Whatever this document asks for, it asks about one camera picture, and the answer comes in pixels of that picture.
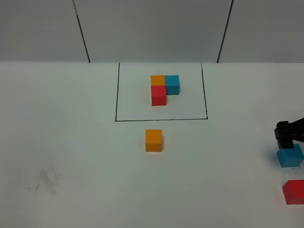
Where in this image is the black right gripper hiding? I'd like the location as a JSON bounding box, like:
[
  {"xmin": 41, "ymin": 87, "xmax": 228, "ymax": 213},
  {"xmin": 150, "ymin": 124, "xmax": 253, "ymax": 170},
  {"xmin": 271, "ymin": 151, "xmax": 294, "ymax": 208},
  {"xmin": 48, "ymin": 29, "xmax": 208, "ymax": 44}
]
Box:
[{"xmin": 274, "ymin": 118, "xmax": 304, "ymax": 149}]

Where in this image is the blue template block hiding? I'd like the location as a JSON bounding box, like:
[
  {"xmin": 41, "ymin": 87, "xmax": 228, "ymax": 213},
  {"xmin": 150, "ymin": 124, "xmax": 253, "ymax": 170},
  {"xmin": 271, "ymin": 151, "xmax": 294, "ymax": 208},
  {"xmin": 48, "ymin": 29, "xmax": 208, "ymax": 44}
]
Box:
[{"xmin": 165, "ymin": 75, "xmax": 180, "ymax": 95}]

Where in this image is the red template block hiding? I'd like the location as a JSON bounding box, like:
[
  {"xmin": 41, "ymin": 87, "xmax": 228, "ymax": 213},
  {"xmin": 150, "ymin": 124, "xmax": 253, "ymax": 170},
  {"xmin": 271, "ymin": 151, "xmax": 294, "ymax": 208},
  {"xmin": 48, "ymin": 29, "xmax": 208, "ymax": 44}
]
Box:
[{"xmin": 151, "ymin": 85, "xmax": 167, "ymax": 106}]

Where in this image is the orange template block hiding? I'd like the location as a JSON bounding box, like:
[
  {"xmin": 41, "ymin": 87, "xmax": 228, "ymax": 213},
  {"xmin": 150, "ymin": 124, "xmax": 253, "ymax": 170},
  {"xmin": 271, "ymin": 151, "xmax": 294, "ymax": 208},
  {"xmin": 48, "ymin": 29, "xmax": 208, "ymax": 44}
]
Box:
[{"xmin": 151, "ymin": 75, "xmax": 165, "ymax": 86}]

